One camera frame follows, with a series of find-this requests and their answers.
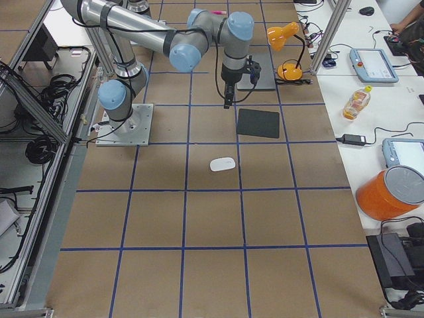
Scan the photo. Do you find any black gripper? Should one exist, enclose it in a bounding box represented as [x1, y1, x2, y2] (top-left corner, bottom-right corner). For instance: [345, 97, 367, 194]
[221, 56, 249, 109]

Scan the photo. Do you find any white computer mouse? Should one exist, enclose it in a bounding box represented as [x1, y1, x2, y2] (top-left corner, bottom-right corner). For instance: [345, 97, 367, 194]
[209, 157, 236, 172]

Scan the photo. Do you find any silver laptop notebook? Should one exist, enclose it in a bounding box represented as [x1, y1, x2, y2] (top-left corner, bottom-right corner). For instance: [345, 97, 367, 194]
[237, 52, 277, 92]

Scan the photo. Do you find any black mousepad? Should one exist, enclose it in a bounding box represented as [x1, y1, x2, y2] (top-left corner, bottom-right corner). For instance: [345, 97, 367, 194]
[237, 109, 280, 138]

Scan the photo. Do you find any black mouse on desk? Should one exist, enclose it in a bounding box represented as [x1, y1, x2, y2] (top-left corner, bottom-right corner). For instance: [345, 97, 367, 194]
[358, 6, 375, 17]

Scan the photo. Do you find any person hand at desk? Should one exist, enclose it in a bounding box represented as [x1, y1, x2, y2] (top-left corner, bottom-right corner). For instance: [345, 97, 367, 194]
[390, 22, 408, 34]

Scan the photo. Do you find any orange desk lamp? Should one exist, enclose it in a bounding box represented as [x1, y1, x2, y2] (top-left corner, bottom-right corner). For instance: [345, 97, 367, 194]
[266, 22, 313, 84]

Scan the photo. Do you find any black power adapter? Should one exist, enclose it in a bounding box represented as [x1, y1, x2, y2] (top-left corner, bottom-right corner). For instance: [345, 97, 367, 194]
[336, 134, 367, 146]

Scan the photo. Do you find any orange juice bottle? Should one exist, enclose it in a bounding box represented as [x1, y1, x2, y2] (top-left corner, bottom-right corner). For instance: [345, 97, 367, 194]
[343, 85, 373, 120]

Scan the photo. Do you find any teach pendant far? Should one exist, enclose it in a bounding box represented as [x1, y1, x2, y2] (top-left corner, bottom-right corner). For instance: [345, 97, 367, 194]
[349, 48, 399, 83]

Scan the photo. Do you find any teach pendant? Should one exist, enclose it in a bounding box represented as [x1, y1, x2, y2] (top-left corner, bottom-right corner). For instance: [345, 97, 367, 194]
[382, 138, 423, 174]
[349, 48, 399, 83]

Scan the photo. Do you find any teach pendant near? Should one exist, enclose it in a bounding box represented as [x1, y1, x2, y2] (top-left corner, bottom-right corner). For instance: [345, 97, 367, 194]
[382, 138, 423, 174]

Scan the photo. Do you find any orange bucket with lid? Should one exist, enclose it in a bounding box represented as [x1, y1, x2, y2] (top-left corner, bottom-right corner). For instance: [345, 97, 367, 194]
[356, 166, 423, 221]

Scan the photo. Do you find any black box on desk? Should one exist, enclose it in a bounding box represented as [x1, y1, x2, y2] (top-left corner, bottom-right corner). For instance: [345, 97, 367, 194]
[366, 233, 423, 290]

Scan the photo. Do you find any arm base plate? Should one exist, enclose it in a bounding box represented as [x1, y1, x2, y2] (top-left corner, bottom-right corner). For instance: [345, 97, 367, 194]
[95, 103, 154, 146]

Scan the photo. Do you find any aluminium frame post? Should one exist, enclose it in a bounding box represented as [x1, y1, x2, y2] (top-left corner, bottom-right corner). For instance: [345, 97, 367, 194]
[310, 0, 351, 76]

